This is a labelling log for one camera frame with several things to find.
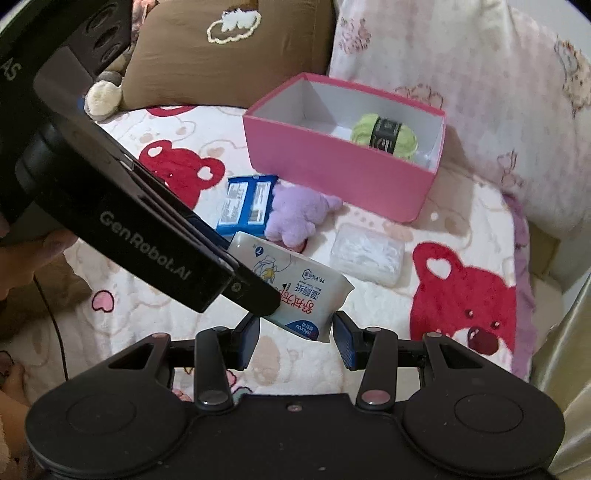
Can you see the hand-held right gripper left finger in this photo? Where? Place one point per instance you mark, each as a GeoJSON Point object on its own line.
{"type": "Point", "coordinates": [251, 340]}

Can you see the blue wipes packet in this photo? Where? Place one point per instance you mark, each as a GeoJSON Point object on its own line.
{"type": "Point", "coordinates": [240, 203]}

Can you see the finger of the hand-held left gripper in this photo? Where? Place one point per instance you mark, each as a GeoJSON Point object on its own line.
{"type": "Point", "coordinates": [258, 295]}
{"type": "Point", "coordinates": [184, 207]}

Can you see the person's left hand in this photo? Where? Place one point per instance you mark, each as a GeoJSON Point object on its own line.
{"type": "Point", "coordinates": [46, 254]}

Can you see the purple plush toy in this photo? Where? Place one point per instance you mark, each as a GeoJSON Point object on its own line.
{"type": "Point", "coordinates": [291, 217]}

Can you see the bear printed blanket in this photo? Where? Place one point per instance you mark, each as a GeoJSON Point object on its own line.
{"type": "Point", "coordinates": [378, 314]}

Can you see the white wet wipes pack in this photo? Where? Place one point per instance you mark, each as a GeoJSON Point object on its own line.
{"type": "Point", "coordinates": [300, 286]}

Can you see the clear plastic box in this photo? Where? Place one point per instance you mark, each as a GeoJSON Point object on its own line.
{"type": "Point", "coordinates": [364, 254]}

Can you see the green yarn ball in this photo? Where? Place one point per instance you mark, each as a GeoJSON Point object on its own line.
{"type": "Point", "coordinates": [364, 130]}

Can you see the brown embroidered pillow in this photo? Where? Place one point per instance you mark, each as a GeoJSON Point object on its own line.
{"type": "Point", "coordinates": [184, 69]}

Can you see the cream plush toy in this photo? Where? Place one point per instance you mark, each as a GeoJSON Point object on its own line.
{"type": "Point", "coordinates": [104, 99]}

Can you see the pink cardboard box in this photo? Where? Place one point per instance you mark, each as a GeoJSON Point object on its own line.
{"type": "Point", "coordinates": [323, 170]}

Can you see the pink floral pillow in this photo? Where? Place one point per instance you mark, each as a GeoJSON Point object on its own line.
{"type": "Point", "coordinates": [461, 60]}

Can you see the gold curtain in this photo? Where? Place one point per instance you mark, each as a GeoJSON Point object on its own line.
{"type": "Point", "coordinates": [568, 369]}

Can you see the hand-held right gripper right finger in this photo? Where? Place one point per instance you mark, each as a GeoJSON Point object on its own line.
{"type": "Point", "coordinates": [341, 340]}

